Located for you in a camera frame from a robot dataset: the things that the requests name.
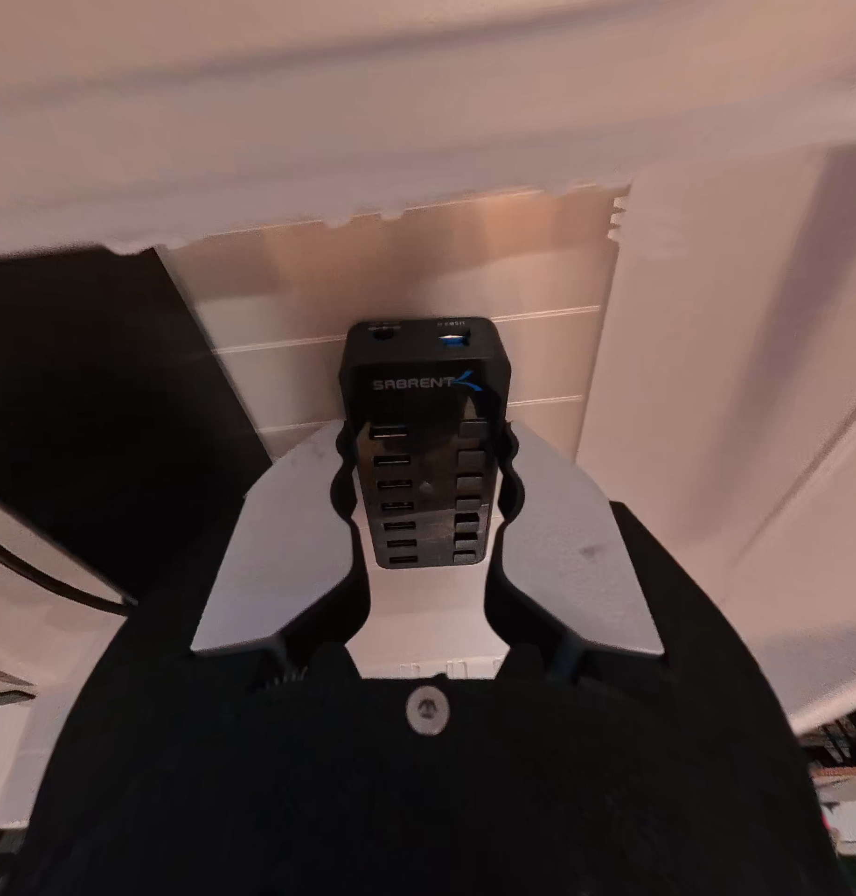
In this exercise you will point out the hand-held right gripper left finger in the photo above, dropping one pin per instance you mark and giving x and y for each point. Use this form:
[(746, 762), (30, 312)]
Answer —
[(281, 546)]

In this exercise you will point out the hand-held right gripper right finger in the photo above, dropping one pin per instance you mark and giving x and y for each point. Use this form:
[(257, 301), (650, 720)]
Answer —
[(582, 560)]

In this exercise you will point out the black seven port usb hub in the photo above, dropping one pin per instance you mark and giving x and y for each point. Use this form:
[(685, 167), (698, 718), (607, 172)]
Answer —
[(428, 392)]

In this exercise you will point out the clear plastic bin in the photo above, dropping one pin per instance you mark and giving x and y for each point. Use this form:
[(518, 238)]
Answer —
[(400, 280)]

